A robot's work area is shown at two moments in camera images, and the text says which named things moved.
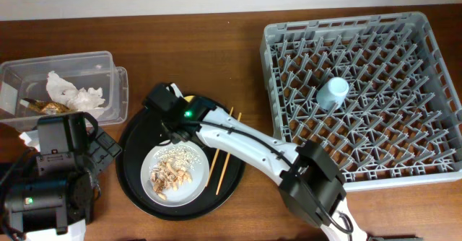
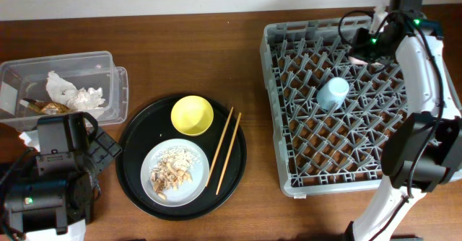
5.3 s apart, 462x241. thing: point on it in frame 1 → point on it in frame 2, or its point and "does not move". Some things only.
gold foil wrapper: [46, 107] does not move
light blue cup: [331, 95] does not move
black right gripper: [167, 120] → [359, 50]
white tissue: [63, 91] does not move
